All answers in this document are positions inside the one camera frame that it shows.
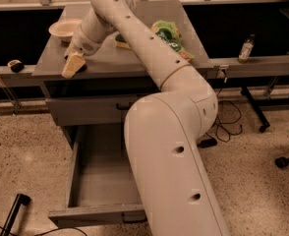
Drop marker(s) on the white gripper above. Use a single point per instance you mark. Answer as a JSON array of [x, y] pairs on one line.
[[83, 44]]

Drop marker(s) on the dark chocolate rxbar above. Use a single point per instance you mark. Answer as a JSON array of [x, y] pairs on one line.
[[82, 68]]

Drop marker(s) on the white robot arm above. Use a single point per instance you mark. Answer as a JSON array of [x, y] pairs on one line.
[[161, 129]]

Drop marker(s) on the closed grey upper drawer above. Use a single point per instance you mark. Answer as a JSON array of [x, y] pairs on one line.
[[71, 111]]

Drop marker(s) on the open grey middle drawer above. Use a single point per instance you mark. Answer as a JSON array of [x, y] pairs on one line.
[[101, 188]]

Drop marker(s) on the white paper bowl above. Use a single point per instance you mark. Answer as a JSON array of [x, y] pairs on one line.
[[64, 29]]

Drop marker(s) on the green yellow sponge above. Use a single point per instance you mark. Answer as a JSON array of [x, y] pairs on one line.
[[121, 42]]

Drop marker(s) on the yellow black tape measure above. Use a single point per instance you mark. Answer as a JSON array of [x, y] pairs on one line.
[[16, 66]]

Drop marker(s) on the green chip bag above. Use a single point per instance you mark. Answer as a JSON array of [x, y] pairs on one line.
[[169, 33]]

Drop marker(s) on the black power adapter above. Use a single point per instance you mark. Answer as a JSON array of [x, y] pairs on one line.
[[208, 143]]

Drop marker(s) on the small clear bottle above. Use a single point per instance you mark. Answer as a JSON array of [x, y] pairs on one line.
[[246, 49]]

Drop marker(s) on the black caster table leg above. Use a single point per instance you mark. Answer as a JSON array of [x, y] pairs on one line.
[[264, 123]]

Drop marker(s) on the black chair base wheel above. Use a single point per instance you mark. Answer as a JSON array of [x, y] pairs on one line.
[[281, 162]]

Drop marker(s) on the black stand with cable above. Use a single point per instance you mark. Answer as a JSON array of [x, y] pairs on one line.
[[24, 200]]

